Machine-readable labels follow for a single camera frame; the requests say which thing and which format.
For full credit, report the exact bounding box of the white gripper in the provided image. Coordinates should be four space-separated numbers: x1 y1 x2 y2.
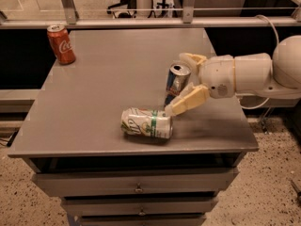
165 53 235 116

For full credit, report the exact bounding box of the silver blue redbull can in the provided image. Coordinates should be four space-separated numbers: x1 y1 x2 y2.
165 61 191 105

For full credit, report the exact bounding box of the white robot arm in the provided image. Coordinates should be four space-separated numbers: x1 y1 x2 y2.
165 35 301 116

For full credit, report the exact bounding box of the white green 7up can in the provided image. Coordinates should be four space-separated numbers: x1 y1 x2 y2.
120 107 172 139

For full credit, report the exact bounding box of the red coca-cola can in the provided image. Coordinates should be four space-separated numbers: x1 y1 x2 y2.
47 24 76 65

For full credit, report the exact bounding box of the black office chair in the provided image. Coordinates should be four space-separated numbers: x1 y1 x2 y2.
106 0 135 18

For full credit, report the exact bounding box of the top grey drawer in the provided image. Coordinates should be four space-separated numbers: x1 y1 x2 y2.
32 168 239 197

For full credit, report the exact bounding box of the grey drawer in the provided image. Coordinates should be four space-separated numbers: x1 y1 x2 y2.
62 196 217 217
78 214 206 226
32 168 239 197

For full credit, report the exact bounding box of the grey drawer cabinet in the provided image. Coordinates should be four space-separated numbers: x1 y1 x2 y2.
9 28 258 226

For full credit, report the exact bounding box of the middle grey drawer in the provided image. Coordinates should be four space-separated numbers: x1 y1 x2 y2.
62 196 217 217

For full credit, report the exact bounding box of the bottom grey drawer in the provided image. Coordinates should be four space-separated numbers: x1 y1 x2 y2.
78 214 206 226

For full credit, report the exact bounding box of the metal railing frame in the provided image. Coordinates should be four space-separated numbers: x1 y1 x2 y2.
0 0 301 29

